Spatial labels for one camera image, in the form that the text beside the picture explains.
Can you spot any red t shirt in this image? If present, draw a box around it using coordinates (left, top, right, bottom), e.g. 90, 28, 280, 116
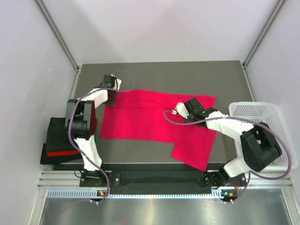
99, 90, 216, 171

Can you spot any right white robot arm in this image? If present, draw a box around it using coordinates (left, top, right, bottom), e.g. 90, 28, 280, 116
176, 98, 282, 186

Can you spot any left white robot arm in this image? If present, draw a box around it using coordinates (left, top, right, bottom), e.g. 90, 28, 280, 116
65, 75, 121, 187

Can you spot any folded black shirt stack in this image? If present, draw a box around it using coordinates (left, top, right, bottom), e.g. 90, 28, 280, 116
40, 117, 83, 165

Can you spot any white perforated plastic basket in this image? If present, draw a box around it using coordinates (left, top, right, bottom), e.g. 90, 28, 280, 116
229, 102, 299, 172

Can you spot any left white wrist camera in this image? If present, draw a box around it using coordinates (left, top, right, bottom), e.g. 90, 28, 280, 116
111, 74, 121, 91

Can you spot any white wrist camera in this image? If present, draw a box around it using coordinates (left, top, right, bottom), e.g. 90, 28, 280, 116
111, 74, 121, 91
172, 102, 189, 119

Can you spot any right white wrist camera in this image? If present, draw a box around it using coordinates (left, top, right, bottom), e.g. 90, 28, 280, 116
172, 102, 189, 119

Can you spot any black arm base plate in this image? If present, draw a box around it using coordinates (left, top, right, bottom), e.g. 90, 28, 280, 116
79, 164, 246, 195

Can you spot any left aluminium frame post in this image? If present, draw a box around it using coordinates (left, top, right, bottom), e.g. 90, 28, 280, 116
34, 0, 80, 72

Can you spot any aluminium frame post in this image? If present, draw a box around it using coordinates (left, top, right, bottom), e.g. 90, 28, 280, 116
242, 0, 288, 68
34, 0, 80, 72

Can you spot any slotted grey cable duct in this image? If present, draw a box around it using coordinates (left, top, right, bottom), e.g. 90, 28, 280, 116
47, 189, 235, 200

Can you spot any right aluminium frame post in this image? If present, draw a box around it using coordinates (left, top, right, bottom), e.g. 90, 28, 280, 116
242, 0, 288, 68

